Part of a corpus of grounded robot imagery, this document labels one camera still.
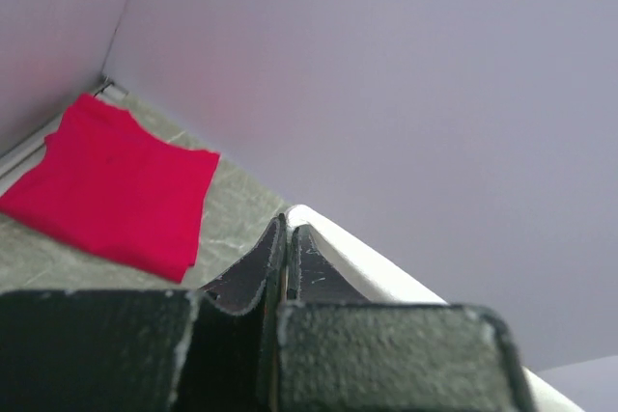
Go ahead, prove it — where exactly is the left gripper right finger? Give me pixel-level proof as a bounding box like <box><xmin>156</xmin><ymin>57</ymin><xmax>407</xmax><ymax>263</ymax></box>
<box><xmin>269</xmin><ymin>224</ymin><xmax>537</xmax><ymax>412</ymax></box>

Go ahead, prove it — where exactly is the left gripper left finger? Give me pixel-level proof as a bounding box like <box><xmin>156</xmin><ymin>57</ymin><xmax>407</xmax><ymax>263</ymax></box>
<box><xmin>1</xmin><ymin>216</ymin><xmax>286</xmax><ymax>411</ymax></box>

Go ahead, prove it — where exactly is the white t shirt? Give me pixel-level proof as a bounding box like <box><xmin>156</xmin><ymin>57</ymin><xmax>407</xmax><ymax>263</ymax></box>
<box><xmin>283</xmin><ymin>203</ymin><xmax>580</xmax><ymax>412</ymax></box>

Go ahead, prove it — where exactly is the folded red t shirt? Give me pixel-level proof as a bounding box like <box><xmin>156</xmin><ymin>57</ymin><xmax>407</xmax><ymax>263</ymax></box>
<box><xmin>1</xmin><ymin>94</ymin><xmax>220</xmax><ymax>283</ymax></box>

